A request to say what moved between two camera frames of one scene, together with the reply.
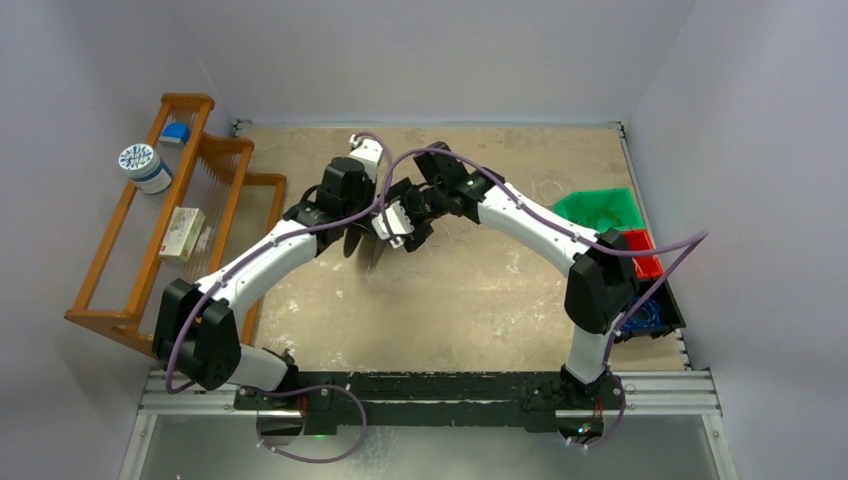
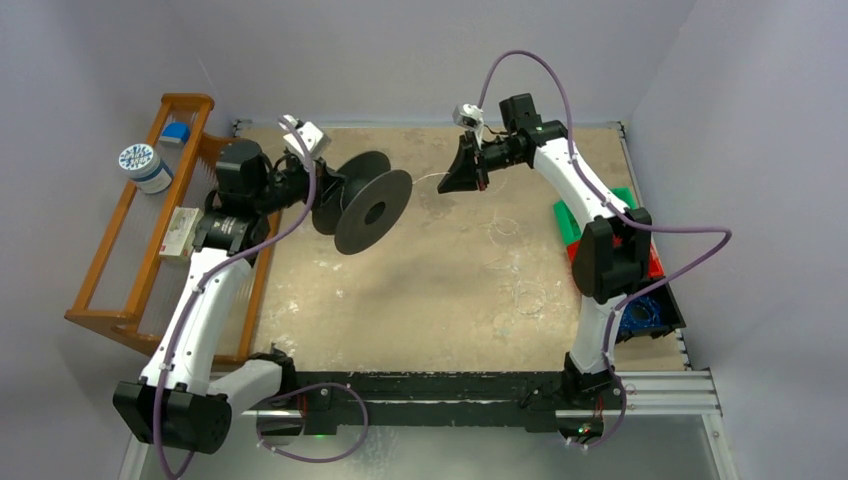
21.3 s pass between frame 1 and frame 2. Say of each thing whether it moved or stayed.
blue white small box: stayed
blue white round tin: stayed
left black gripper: moved
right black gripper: moved
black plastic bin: stayed
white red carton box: stayed
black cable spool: moved
